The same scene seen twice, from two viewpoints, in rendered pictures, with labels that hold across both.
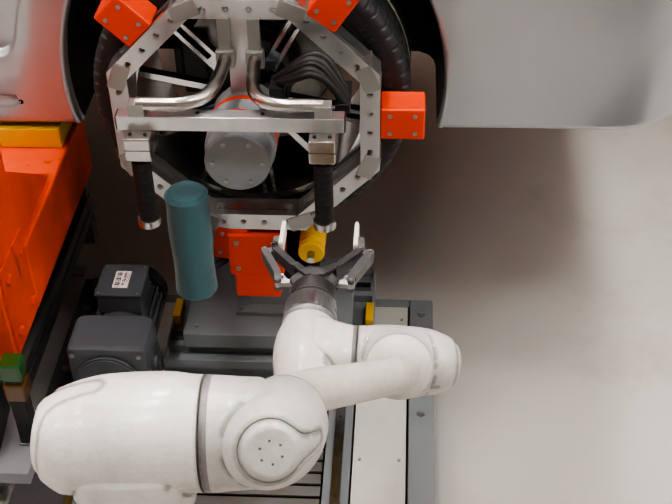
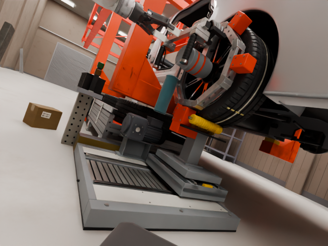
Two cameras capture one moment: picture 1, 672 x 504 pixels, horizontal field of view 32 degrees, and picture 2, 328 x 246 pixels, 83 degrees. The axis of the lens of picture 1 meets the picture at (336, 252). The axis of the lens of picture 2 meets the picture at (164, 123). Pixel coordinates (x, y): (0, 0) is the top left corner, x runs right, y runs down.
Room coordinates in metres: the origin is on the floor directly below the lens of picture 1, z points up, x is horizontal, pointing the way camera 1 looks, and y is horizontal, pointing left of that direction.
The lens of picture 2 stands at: (1.30, -0.77, 0.44)
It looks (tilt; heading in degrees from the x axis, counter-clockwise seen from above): 1 degrees down; 56
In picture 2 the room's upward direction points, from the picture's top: 21 degrees clockwise
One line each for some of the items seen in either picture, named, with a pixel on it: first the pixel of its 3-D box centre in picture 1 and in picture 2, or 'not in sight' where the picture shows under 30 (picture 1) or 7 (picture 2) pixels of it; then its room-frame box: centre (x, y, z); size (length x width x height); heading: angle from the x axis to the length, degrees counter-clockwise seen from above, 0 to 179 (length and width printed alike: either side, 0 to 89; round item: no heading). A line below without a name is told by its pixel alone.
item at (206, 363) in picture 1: (274, 323); (182, 174); (2.24, 0.16, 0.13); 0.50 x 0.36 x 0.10; 86
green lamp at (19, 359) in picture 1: (12, 367); (100, 65); (1.56, 0.59, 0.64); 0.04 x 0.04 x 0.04; 86
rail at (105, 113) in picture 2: not in sight; (92, 105); (1.92, 1.95, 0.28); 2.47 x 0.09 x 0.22; 86
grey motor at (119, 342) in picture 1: (131, 339); (146, 139); (2.05, 0.48, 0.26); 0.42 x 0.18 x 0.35; 176
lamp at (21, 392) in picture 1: (17, 387); (97, 72); (1.56, 0.59, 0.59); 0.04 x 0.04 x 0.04; 86
